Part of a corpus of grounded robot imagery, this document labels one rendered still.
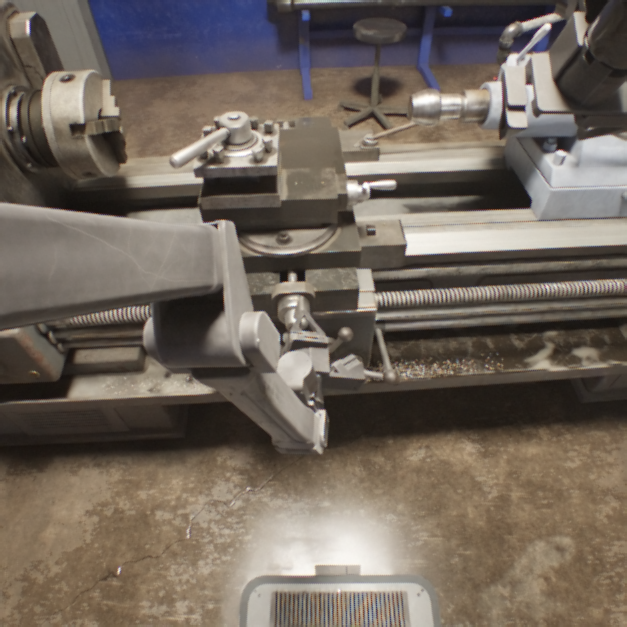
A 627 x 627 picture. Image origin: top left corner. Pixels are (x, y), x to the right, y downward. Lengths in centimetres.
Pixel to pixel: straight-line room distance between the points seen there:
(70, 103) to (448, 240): 95
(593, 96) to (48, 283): 48
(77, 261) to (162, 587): 153
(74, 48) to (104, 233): 435
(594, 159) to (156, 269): 122
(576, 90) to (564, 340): 127
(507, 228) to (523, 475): 95
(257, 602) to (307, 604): 13
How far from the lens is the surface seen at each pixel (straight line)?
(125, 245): 28
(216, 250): 37
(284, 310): 98
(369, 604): 138
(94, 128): 119
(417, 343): 154
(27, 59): 143
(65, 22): 454
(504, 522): 179
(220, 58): 440
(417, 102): 122
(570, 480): 194
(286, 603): 138
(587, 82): 52
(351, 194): 105
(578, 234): 139
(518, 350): 163
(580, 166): 137
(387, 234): 117
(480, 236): 127
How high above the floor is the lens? 163
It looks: 50 degrees down
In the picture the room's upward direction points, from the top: 2 degrees counter-clockwise
